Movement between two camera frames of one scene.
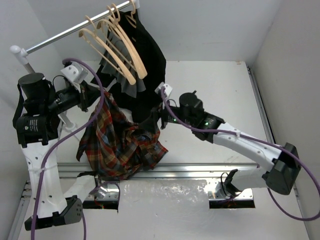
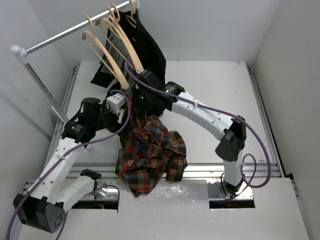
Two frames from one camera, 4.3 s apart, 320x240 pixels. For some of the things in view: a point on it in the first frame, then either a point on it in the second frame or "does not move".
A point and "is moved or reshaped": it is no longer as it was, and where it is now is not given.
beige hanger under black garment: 130,18 does not move
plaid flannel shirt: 116,149 is moved or reshaped
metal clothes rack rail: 24,53 does not move
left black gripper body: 84,95 to 116,122
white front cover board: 179,209 does not move
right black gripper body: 167,116 to 142,100
